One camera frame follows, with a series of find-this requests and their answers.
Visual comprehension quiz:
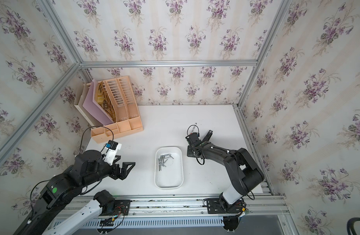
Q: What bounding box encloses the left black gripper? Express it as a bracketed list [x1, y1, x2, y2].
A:
[80, 155, 137, 188]

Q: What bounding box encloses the white plastic storage tray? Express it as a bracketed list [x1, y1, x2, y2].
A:
[154, 146, 184, 190]

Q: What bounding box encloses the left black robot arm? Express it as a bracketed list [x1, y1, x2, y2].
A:
[14, 150, 136, 235]

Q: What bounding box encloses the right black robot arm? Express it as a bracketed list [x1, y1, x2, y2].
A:
[185, 130, 265, 208]

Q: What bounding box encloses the pile of silver screws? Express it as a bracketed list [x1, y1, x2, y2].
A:
[158, 153, 174, 171]

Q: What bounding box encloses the black stapler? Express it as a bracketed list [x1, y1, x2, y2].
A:
[202, 130, 213, 143]

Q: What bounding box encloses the beige folder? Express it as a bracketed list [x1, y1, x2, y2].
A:
[74, 84, 101, 126]

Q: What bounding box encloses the pink folder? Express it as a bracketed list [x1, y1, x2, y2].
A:
[83, 79, 113, 125]

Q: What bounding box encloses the beige desk file organizer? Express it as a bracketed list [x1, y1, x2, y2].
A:
[91, 76, 144, 144]

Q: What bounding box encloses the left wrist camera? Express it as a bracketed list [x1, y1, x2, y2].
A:
[103, 140, 122, 165]

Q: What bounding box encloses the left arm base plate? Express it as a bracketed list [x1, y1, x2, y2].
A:
[100, 200, 131, 216]

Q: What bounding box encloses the left camera black cable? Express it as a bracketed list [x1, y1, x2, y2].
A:
[79, 125, 115, 153]

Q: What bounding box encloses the aluminium mounting rail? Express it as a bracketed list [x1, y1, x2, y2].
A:
[116, 194, 290, 218]

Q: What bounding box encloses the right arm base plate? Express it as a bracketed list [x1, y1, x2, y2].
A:
[203, 198, 247, 214]

